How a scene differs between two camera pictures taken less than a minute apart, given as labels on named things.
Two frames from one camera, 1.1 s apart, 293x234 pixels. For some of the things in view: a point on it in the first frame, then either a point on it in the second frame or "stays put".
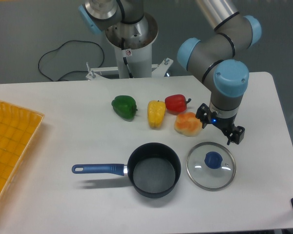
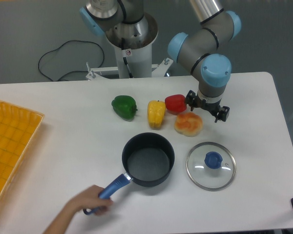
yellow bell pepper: (156, 113) stays put
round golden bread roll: (187, 124) stays put
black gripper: (206, 116) → (192, 100)
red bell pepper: (176, 104) stays put
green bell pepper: (125, 107) stays put
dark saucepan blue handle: (154, 169) → (147, 159)
